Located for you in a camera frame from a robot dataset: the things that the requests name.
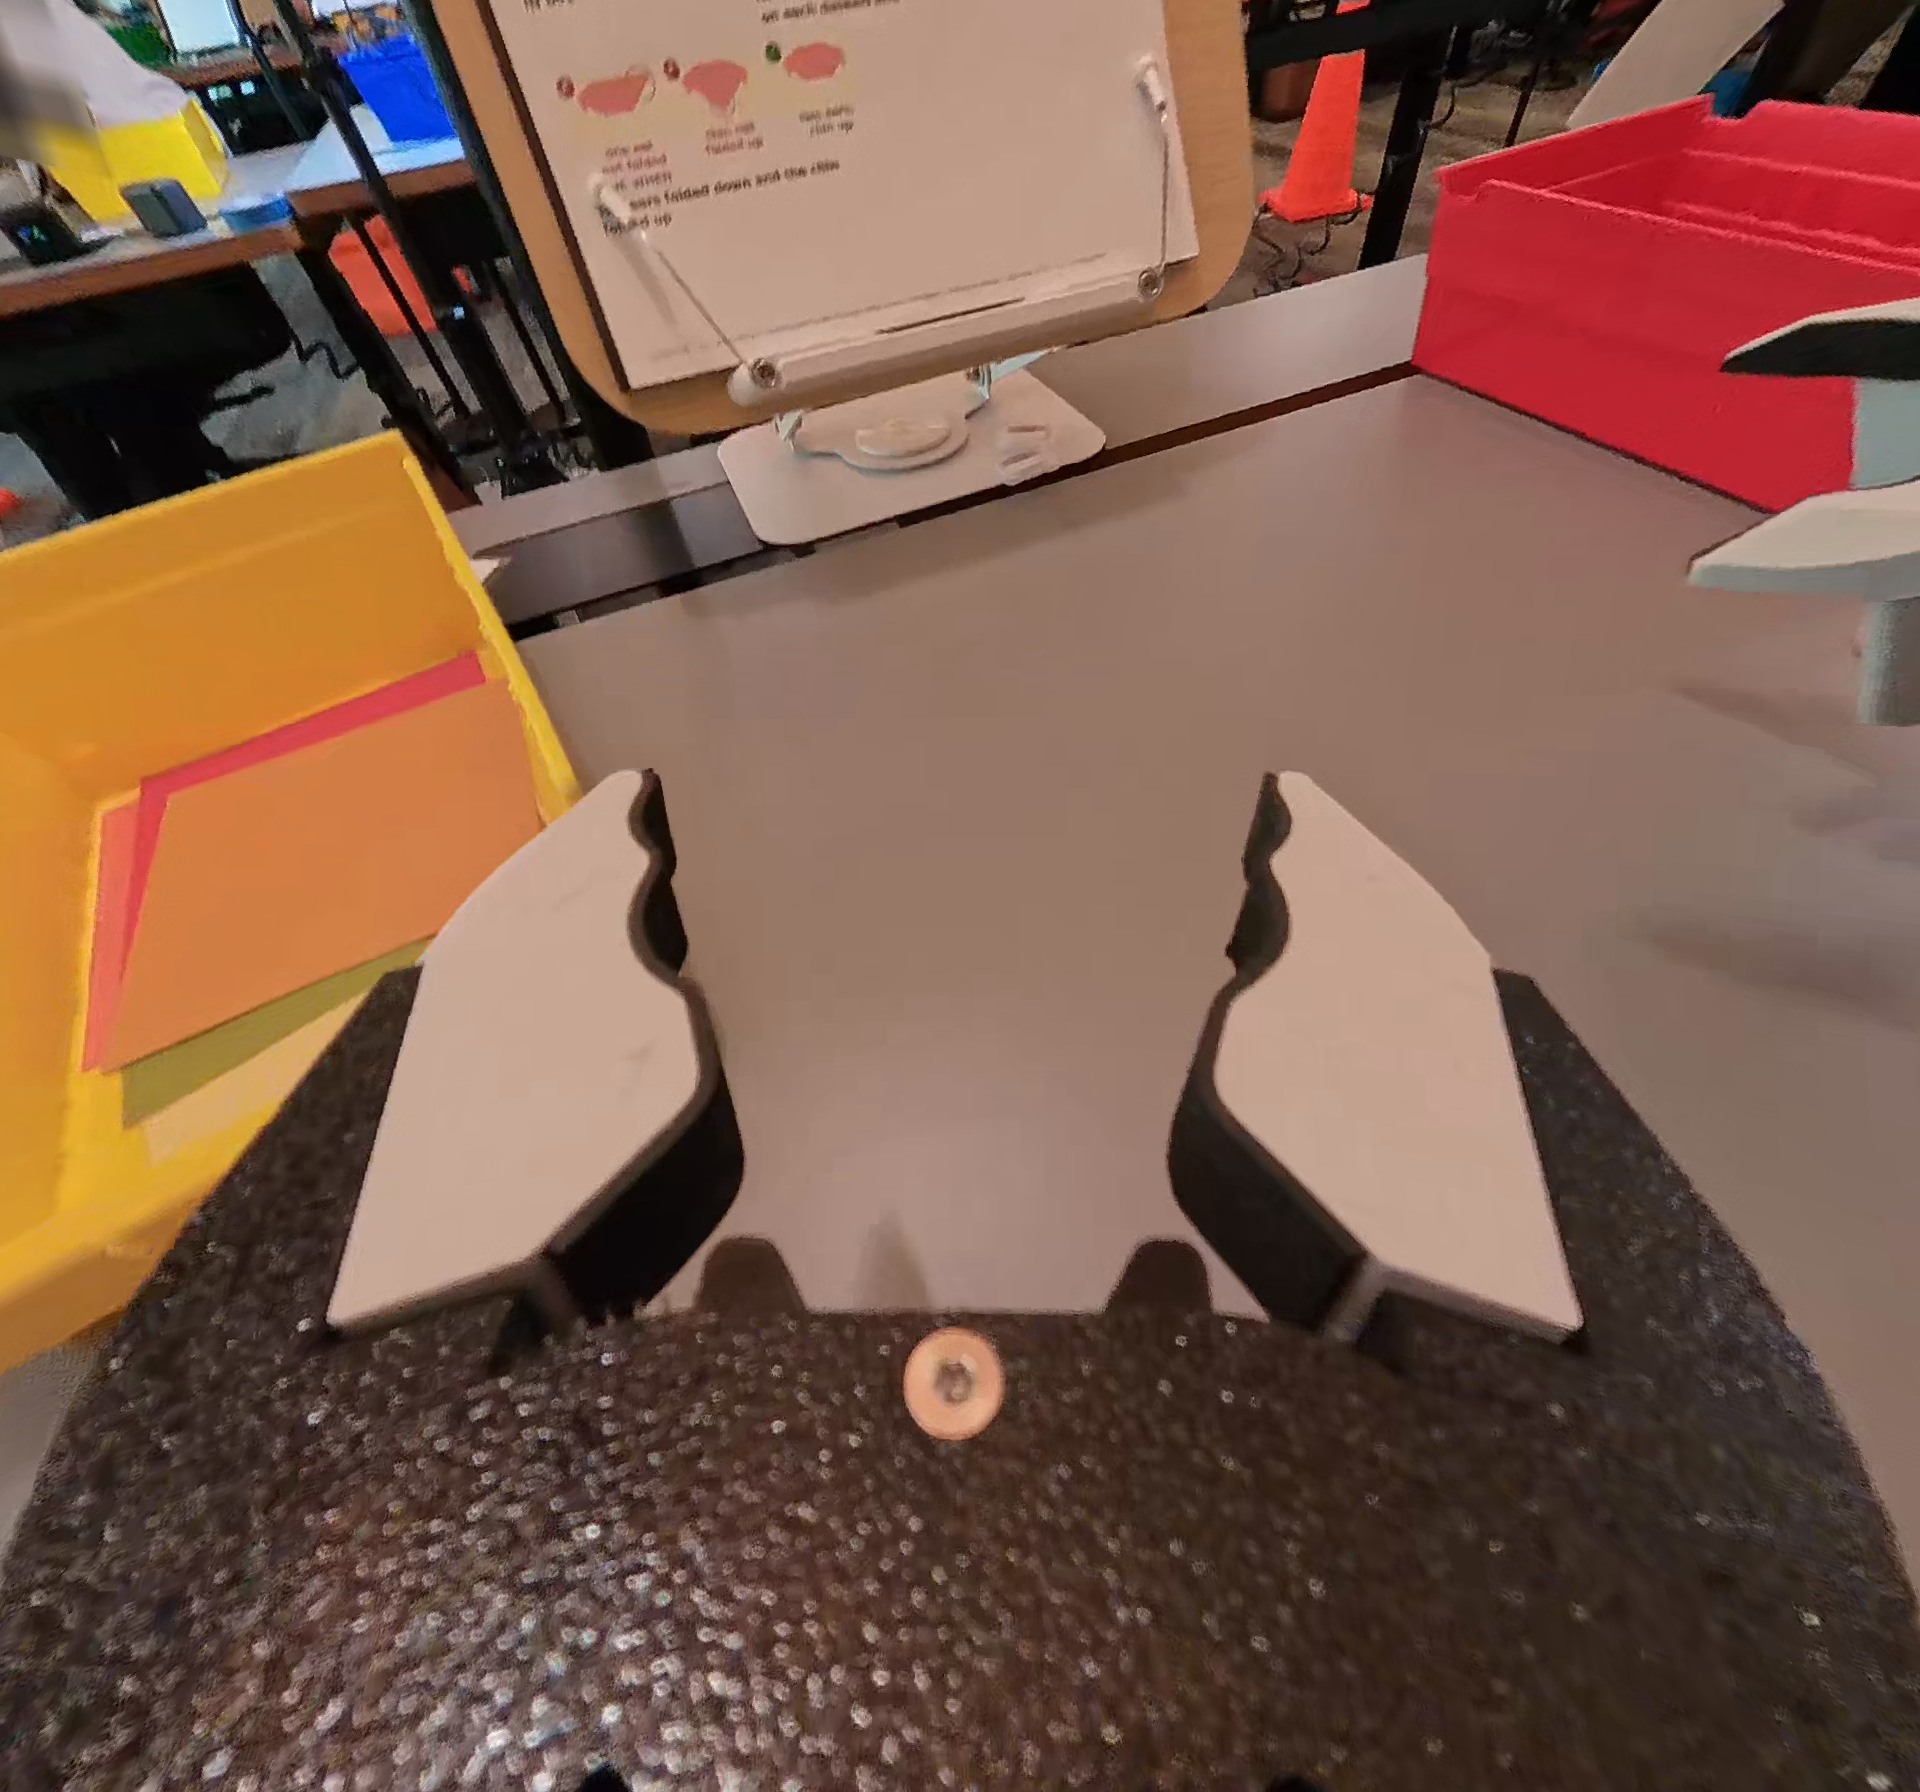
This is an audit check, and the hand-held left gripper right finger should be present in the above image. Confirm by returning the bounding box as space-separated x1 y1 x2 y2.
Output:
1167 772 1586 1344

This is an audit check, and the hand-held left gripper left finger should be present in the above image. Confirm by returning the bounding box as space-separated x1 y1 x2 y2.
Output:
323 768 745 1338

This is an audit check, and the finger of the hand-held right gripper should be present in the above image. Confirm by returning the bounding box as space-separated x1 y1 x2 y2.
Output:
1686 478 1920 729
1719 298 1920 491

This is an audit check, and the red plastic bin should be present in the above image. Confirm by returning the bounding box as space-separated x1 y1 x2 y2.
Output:
1409 95 1920 516

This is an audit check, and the orange paper sheet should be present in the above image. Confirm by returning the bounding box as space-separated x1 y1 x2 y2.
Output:
108 678 547 1071

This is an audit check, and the green paper sheet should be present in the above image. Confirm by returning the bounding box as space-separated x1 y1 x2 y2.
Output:
120 940 428 1131

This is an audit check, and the white board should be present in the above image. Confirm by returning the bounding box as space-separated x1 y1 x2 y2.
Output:
1563 0 1787 131

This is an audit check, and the pink paper sheet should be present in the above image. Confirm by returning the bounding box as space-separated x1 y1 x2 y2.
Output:
80 649 492 1073

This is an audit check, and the orange traffic cone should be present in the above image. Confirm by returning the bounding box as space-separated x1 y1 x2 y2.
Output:
1256 50 1372 224

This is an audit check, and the yellow plastic bin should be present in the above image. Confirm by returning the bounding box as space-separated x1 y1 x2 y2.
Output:
0 434 584 1375

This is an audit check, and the wooden document stand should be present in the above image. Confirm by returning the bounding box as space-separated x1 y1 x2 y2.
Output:
377 0 1254 548

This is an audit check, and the small yellow bin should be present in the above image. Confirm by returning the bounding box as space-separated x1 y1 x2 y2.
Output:
52 98 233 224

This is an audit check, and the blue storage bin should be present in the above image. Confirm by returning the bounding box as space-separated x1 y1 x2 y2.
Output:
337 32 457 146

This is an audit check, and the instruction sheet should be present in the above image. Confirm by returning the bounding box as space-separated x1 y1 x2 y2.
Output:
435 0 1201 390

